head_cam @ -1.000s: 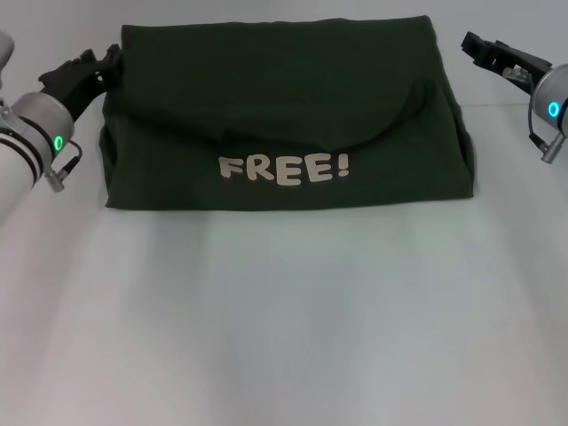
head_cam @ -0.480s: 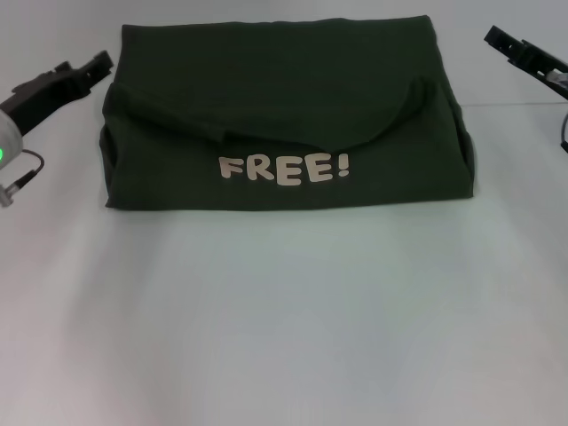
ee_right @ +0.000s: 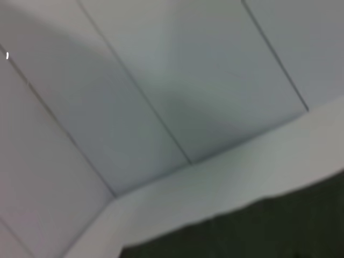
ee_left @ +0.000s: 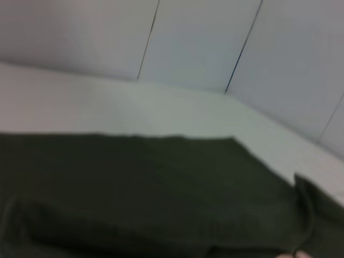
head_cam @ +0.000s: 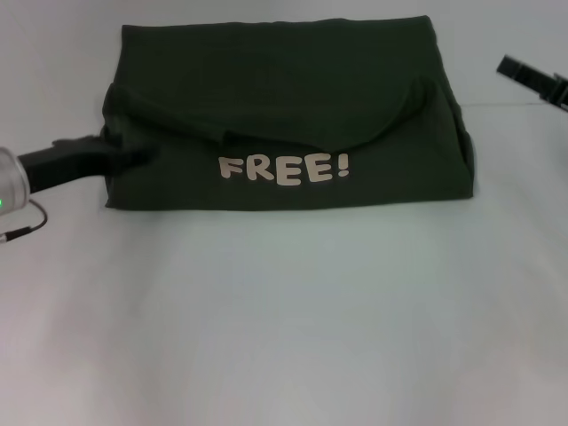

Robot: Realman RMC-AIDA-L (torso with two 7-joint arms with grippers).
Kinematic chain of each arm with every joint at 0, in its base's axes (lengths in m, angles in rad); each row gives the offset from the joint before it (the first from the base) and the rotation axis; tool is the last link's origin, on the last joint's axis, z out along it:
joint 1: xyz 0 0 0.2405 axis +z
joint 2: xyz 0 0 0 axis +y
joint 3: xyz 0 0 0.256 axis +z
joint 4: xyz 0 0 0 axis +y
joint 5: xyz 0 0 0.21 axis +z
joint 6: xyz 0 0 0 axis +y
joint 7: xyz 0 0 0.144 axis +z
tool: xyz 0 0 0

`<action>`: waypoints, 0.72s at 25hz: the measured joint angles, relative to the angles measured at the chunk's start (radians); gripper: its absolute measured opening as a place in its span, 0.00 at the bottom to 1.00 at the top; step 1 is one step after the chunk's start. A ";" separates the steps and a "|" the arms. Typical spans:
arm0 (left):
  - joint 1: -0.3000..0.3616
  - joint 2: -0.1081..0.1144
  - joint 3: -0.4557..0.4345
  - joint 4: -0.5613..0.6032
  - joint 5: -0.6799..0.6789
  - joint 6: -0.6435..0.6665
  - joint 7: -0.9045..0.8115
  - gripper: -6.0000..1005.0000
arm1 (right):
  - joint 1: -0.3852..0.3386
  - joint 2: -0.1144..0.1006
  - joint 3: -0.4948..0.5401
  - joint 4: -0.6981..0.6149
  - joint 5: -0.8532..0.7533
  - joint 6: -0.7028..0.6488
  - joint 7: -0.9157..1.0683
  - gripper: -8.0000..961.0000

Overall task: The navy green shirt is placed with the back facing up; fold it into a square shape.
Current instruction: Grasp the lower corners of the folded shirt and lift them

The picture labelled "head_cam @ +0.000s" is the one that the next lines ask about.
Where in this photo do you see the left wrist cable with plug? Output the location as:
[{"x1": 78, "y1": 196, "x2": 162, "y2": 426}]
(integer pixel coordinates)
[{"x1": 0, "y1": 198, "x2": 50, "y2": 246}]

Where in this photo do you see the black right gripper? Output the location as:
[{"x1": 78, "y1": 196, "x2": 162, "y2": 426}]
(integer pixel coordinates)
[{"x1": 495, "y1": 54, "x2": 568, "y2": 113}]

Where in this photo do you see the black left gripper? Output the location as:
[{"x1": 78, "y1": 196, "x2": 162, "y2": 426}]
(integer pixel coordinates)
[{"x1": 17, "y1": 136, "x2": 162, "y2": 195}]

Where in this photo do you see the dark green shirt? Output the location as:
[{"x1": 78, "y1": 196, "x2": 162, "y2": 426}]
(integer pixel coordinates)
[{"x1": 99, "y1": 15, "x2": 476, "y2": 214}]

